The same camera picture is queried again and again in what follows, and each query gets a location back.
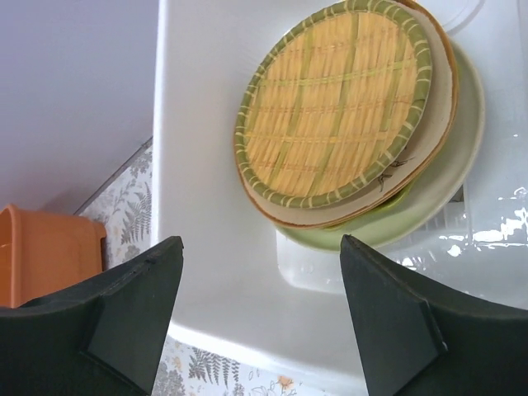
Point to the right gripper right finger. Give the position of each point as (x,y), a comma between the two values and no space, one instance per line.
(416,336)

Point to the orange plastic bin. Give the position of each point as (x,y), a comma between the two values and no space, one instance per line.
(42,253)

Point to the woven bamboo tray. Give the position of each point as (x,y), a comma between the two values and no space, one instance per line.
(333,103)

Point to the white plastic bin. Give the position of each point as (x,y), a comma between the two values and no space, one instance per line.
(248,293)

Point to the beige bird plate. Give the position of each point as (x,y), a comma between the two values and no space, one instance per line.
(426,142)

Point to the beige green leaf plate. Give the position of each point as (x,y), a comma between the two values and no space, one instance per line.
(429,193)

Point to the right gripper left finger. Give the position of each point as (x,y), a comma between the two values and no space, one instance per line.
(102,336)

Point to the floral patterned table mat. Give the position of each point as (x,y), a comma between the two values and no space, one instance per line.
(123,205)

